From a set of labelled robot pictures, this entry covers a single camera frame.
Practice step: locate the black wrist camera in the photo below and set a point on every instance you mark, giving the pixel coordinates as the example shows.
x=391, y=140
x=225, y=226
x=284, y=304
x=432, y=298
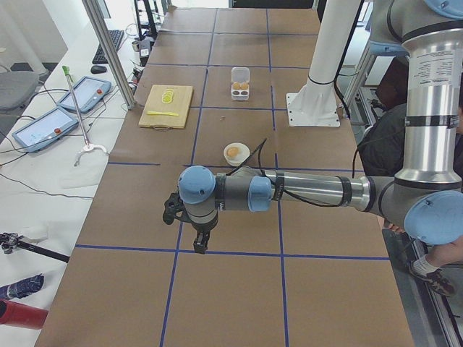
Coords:
x=174, y=209

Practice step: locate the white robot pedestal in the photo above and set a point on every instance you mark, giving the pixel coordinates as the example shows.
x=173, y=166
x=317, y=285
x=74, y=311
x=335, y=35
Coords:
x=315, y=104

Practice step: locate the grabber stick green handle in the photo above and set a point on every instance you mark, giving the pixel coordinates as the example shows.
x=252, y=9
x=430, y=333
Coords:
x=88, y=145

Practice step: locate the lemon slices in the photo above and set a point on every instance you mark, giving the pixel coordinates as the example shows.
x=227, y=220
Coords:
x=167, y=96

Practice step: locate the dark blue cloth bundle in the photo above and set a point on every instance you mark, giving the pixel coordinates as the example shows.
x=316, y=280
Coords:
x=22, y=288

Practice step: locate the black tripod rod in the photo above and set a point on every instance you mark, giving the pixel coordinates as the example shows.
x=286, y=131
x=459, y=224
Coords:
x=12, y=241

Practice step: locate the near blue teach pendant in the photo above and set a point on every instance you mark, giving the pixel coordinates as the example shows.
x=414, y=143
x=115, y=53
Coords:
x=46, y=129

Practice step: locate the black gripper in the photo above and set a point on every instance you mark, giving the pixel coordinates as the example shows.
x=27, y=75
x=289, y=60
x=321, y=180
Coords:
x=203, y=227

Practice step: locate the metal cup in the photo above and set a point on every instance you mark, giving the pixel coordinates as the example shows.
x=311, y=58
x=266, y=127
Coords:
x=136, y=46

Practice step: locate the black computer mouse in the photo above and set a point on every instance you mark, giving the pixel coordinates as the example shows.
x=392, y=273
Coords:
x=98, y=69

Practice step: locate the red cylinder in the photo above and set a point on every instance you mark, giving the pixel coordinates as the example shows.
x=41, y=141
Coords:
x=20, y=315

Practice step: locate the yellow plastic knife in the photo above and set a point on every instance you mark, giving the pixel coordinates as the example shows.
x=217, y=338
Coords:
x=161, y=113

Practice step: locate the white plastic bag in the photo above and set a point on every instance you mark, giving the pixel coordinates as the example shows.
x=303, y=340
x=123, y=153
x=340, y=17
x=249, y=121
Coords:
x=83, y=175

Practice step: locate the white ceramic bowl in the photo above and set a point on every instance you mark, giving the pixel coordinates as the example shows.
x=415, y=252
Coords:
x=243, y=154

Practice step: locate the blue teach pendant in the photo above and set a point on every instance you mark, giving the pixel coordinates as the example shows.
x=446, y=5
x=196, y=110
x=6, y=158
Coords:
x=89, y=91
x=46, y=129

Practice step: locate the grey office chair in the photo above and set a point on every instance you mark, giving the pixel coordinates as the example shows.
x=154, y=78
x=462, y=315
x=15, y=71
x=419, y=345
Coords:
x=17, y=87

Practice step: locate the seated person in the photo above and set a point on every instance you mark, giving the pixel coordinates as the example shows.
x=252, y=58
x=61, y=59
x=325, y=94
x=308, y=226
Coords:
x=382, y=154

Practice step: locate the clear plastic egg box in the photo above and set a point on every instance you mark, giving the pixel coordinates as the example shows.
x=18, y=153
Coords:
x=240, y=74

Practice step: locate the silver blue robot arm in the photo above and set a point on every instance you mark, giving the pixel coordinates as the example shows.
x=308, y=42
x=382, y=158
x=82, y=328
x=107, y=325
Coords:
x=424, y=197

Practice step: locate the aluminium frame post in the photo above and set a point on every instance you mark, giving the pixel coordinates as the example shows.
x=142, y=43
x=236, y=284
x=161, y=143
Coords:
x=99, y=25

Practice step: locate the far blue teach pendant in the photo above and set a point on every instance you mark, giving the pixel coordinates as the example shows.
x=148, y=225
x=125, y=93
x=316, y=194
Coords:
x=89, y=91

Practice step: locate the wooden cutting board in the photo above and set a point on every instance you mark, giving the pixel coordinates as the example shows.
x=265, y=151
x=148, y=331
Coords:
x=181, y=104

